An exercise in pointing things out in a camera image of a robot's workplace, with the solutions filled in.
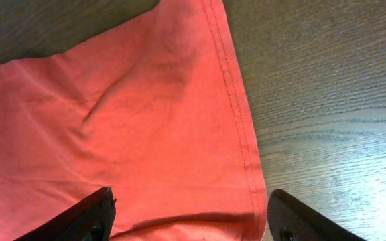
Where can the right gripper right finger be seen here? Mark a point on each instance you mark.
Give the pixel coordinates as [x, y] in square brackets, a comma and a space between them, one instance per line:
[290, 219]

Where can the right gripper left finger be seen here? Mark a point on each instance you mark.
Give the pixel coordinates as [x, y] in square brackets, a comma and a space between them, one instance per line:
[91, 219]

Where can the orange t-shirt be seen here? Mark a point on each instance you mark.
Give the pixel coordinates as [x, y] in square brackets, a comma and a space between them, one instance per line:
[156, 110]

